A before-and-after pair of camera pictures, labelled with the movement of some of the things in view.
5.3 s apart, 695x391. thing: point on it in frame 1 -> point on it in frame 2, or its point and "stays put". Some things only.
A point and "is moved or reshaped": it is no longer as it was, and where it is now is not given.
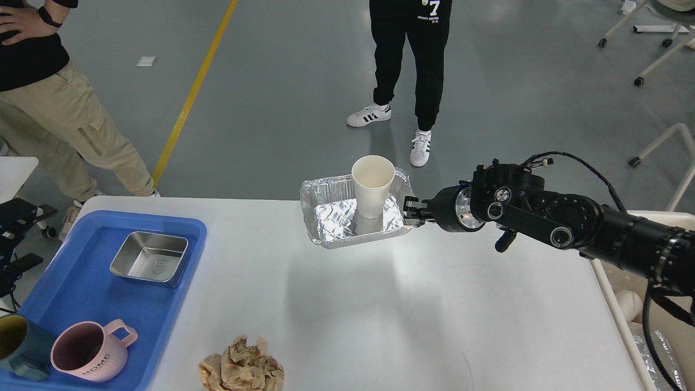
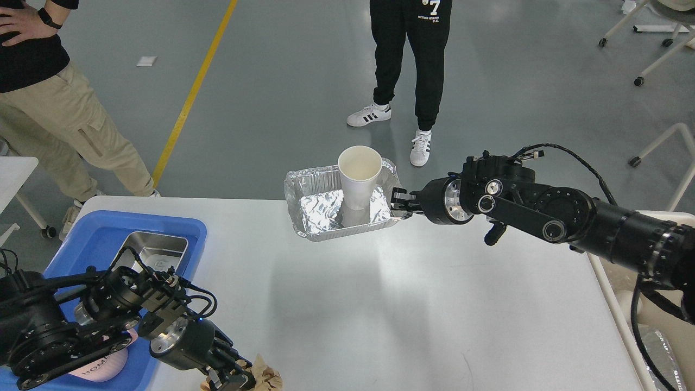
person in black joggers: x=427 y=23 stays put
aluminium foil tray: x=330 y=215 is moved or reshaped
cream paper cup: x=372 y=176 -> x=359 y=166
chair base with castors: x=678 y=128 stays put
